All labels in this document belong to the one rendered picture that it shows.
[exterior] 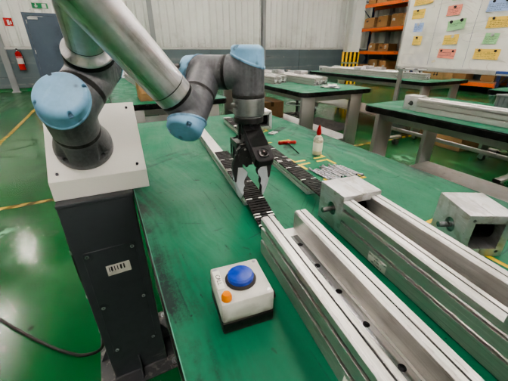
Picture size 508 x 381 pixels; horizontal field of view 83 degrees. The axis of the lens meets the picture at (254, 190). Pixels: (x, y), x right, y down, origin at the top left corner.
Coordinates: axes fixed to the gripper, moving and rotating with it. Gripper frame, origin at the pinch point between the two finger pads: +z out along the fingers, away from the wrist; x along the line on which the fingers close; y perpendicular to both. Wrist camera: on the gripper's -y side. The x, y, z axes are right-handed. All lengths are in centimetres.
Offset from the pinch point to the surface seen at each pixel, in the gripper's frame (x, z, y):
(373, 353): 4, -5, -50
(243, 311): 14.1, -0.5, -35.8
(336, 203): -13.9, -3.4, -17.7
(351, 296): -1.9, -1.1, -39.5
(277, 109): -160, 48, 336
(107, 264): 42, 26, 18
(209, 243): 14.5, 3.3, -13.3
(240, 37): -354, -75, 1124
